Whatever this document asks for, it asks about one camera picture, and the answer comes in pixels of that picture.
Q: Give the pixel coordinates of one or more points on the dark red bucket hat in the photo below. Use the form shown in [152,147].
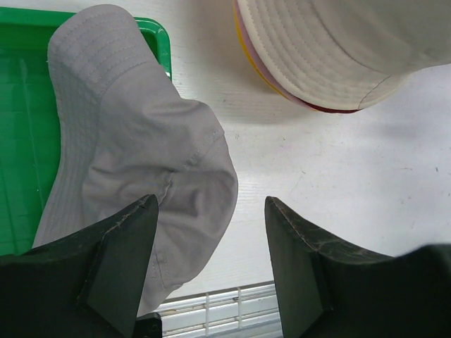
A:
[328,110]

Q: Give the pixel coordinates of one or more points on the green plastic bin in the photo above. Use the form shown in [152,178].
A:
[30,127]

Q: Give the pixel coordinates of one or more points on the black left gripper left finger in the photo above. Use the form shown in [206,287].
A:
[88,284]

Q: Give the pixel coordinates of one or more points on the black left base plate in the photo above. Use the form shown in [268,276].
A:
[148,326]

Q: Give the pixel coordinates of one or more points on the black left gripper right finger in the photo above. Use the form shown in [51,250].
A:
[329,287]

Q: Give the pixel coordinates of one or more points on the yellow bucket hat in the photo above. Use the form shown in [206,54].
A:
[243,44]

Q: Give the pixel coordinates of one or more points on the aluminium table frame rail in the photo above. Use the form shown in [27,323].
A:
[248,311]

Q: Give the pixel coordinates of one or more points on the grey bucket hat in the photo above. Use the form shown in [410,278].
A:
[126,133]

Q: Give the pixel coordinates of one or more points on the beige bucket hat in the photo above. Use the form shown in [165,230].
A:
[347,55]

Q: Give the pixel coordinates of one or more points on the pink bucket hat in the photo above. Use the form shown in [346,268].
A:
[265,72]

